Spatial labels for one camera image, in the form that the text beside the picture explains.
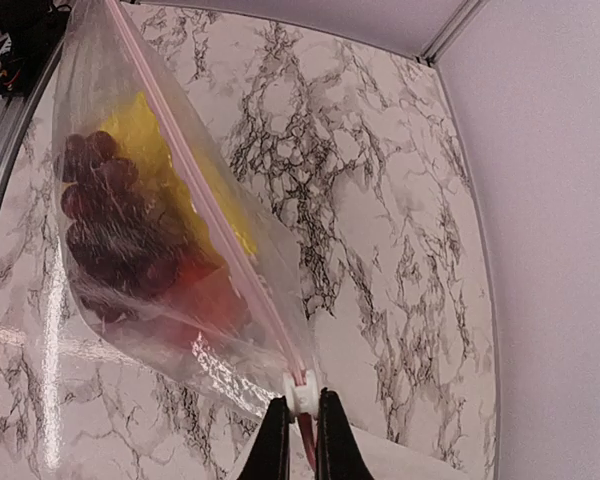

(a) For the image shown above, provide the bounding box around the front aluminium rail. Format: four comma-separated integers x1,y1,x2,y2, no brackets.
0,44,64,281

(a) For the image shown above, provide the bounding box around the left aluminium frame post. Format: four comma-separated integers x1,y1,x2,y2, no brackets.
418,0,485,66

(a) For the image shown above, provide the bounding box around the purple grape bunch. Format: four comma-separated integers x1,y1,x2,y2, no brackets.
54,130,189,323

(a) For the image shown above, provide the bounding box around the orange tangerine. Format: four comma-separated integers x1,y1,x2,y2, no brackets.
164,258,252,349

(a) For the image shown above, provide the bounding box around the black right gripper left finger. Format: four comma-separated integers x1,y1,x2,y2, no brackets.
239,397,291,480

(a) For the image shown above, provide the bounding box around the yellow banana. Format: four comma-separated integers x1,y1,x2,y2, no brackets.
99,92,258,256

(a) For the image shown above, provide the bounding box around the clear zip top bag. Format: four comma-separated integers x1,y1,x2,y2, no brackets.
49,0,326,480

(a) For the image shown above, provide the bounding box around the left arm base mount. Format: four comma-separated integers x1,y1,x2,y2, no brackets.
0,1,74,97

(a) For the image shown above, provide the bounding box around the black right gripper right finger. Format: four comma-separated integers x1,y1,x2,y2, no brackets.
315,388,373,480

